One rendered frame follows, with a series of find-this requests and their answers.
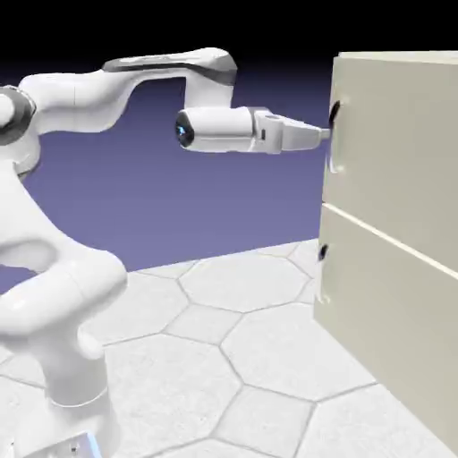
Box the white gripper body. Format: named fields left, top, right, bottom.
left=279, top=114, right=323, bottom=153

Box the cream cabinet door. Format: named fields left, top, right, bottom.
left=321, top=55, right=458, bottom=273
left=313, top=205, right=458, bottom=455

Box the cream painted cabinet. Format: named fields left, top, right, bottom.
left=313, top=50, right=458, bottom=456

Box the curved shiny door handle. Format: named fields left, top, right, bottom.
left=317, top=243, right=332, bottom=305
left=327, top=100, right=345, bottom=175

